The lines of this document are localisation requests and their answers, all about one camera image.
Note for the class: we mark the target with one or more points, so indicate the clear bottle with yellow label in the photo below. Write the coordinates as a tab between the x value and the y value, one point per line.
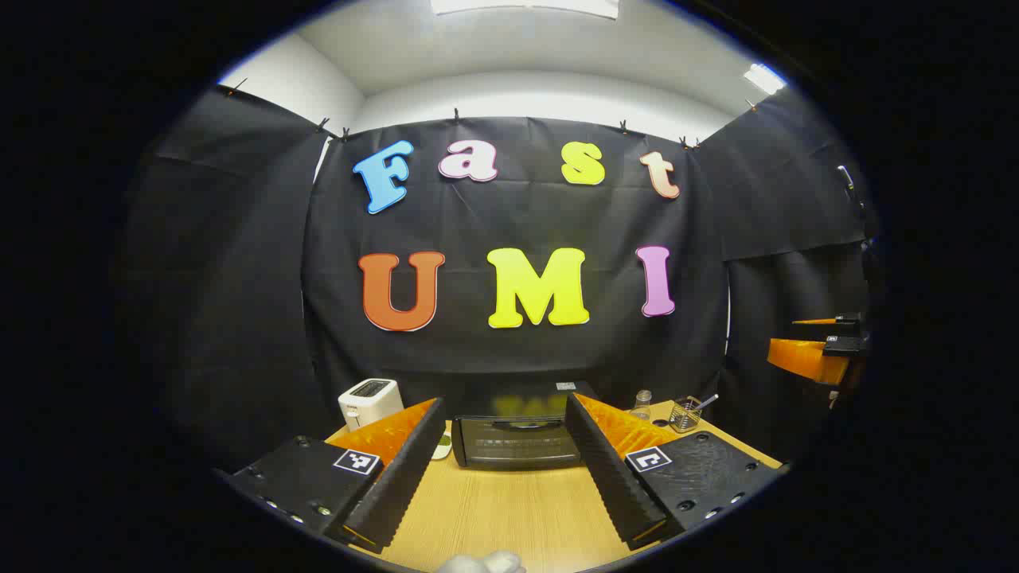
642	407

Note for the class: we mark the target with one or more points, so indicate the ceiling light panel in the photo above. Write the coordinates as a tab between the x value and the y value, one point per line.
525	6
764	78

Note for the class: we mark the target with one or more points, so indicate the black electric oven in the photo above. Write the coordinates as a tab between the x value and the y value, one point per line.
509	442

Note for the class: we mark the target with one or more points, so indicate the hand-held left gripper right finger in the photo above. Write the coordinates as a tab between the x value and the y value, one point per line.
609	469

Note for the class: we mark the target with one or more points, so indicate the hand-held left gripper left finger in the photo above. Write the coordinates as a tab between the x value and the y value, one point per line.
406	469

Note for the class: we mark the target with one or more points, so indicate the white snack dish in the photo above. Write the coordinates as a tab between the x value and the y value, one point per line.
443	447

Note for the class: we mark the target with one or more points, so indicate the white toaster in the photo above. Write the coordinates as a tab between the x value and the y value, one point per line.
366	406

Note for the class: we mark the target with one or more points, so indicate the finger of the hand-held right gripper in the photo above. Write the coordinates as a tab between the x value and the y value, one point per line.
804	360
845	320

